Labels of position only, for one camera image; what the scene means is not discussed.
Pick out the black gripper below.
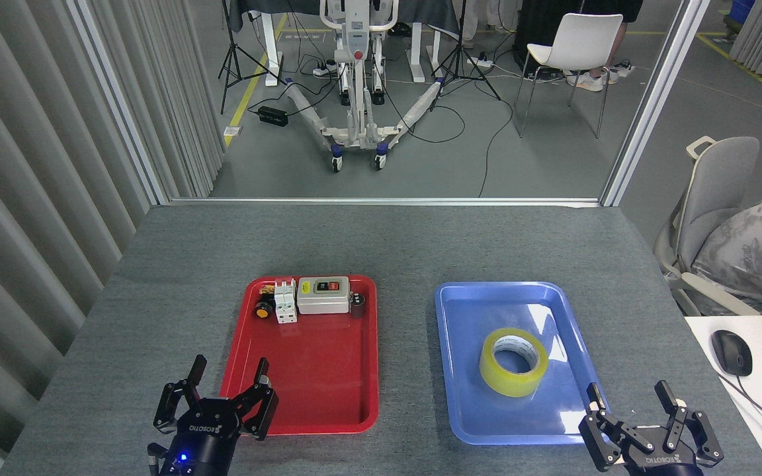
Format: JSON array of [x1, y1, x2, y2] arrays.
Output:
[[153, 355, 279, 476], [578, 380, 724, 476]]

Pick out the yellow tape roll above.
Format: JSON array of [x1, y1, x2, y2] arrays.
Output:
[[480, 328, 549, 398]]

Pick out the red plastic tray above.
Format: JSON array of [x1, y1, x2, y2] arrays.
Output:
[[214, 274, 380, 436]]

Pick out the white circuit breaker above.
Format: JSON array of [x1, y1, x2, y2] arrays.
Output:
[[274, 280, 298, 325]]

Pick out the black computer mouse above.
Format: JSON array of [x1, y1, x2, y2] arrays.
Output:
[[711, 330, 753, 377]]

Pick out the blue plastic tray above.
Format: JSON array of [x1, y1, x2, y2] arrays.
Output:
[[435, 281, 616, 446]]

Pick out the seated person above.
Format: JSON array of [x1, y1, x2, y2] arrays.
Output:
[[691, 191, 762, 315]]

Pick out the grey office chair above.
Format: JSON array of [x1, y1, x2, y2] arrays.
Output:
[[654, 136, 762, 317]]

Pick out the person in white shoes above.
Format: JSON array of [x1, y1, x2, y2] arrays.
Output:
[[566, 0, 644, 92]]

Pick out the white wheeled stand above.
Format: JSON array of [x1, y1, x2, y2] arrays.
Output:
[[283, 0, 446, 174]]

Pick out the black tripod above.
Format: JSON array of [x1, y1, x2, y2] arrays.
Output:
[[218, 0, 287, 114], [429, 0, 502, 112]]

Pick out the white plastic chair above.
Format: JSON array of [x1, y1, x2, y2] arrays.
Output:
[[515, 13, 624, 139]]

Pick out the blue bin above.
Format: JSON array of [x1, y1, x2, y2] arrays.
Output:
[[725, 0, 755, 34]]

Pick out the person in black-white shoes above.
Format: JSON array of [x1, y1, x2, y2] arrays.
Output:
[[454, 0, 487, 48]]

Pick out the grey push button switch box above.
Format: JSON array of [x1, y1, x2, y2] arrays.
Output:
[[297, 276, 351, 315]]

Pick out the black mouse cable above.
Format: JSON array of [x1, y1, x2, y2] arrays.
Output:
[[718, 374, 762, 450]]

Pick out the silver frame rail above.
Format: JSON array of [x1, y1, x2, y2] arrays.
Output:
[[168, 196, 601, 207]]

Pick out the long black floor cable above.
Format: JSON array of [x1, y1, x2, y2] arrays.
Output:
[[478, 106, 514, 198]]

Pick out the silver frame post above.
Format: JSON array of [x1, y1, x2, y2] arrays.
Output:
[[67, 0, 173, 206], [599, 0, 712, 207]]

